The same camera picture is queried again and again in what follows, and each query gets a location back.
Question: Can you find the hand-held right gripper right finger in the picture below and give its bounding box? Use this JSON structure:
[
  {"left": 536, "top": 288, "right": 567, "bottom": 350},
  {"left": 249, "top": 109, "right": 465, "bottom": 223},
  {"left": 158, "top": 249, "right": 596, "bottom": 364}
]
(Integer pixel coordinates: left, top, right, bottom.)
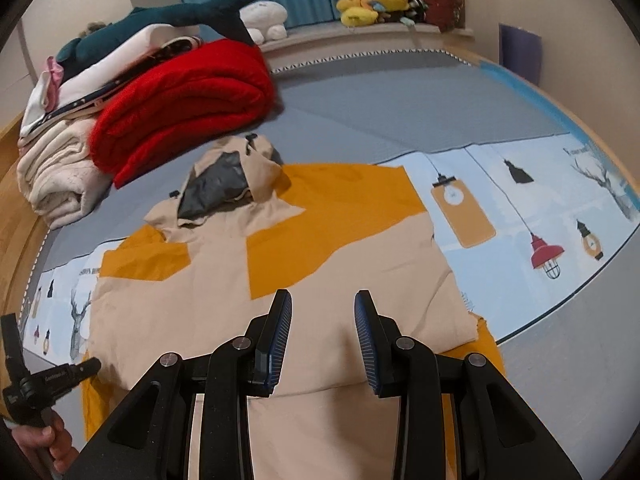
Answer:
[{"left": 353, "top": 289, "right": 583, "bottom": 480}]

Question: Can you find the person's left hand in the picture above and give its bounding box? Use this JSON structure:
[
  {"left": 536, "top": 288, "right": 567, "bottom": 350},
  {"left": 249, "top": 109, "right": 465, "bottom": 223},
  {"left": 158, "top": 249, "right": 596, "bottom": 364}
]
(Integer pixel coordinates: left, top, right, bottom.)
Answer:
[{"left": 10, "top": 407, "right": 80, "bottom": 475}]

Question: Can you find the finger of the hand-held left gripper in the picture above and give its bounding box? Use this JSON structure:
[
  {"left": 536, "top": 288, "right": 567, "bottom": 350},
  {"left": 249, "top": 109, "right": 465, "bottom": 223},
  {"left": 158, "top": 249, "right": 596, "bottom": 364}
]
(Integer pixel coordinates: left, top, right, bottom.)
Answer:
[{"left": 74, "top": 358, "right": 102, "bottom": 380}]

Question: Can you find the beige and yellow jacket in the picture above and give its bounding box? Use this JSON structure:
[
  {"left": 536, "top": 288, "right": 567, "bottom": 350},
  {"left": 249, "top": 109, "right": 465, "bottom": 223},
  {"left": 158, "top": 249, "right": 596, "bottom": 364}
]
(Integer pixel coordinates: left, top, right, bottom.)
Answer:
[{"left": 82, "top": 132, "right": 508, "bottom": 480}]

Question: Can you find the white folded quilt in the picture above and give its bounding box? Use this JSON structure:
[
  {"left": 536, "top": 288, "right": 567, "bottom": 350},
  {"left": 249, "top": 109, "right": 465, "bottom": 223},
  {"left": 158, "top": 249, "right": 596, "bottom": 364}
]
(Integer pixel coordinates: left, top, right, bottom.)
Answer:
[{"left": 60, "top": 25, "right": 201, "bottom": 97}]

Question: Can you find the bed with grey sheet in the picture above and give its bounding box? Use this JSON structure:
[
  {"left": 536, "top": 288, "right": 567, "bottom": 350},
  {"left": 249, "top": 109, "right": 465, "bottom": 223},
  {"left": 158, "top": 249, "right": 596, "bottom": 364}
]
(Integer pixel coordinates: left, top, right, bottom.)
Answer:
[{"left": 0, "top": 46, "right": 640, "bottom": 480}]

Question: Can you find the black and white plush toy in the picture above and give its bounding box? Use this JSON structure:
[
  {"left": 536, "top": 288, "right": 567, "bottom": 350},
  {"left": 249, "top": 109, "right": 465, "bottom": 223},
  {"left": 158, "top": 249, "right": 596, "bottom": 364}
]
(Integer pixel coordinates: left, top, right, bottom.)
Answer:
[{"left": 400, "top": 0, "right": 429, "bottom": 26}]

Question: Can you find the red folded blanket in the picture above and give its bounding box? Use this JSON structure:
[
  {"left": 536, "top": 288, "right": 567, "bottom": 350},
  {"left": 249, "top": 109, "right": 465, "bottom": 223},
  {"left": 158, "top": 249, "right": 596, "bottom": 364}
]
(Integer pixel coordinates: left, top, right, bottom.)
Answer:
[{"left": 90, "top": 39, "right": 278, "bottom": 188}]

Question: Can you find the light blue printed cloth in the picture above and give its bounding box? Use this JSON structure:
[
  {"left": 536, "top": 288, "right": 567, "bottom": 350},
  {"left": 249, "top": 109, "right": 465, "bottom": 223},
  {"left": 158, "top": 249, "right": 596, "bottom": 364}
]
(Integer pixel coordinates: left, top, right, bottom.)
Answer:
[{"left": 20, "top": 132, "right": 640, "bottom": 361}]

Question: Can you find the cream folded blanket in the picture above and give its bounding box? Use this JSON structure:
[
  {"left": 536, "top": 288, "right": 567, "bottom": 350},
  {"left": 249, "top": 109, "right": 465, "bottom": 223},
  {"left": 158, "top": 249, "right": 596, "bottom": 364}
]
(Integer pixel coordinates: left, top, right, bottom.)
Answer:
[{"left": 16, "top": 120, "right": 118, "bottom": 231}]

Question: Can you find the dark teal shark plush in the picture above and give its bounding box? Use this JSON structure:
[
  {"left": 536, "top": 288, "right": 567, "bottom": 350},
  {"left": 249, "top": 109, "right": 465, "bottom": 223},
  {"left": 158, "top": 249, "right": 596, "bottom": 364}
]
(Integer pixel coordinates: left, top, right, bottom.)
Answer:
[{"left": 55, "top": 0, "right": 275, "bottom": 78}]

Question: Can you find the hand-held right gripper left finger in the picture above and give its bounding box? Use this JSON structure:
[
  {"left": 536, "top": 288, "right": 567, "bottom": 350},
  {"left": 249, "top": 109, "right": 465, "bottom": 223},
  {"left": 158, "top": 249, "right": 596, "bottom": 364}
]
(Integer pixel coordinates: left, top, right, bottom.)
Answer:
[{"left": 65, "top": 288, "right": 293, "bottom": 480}]

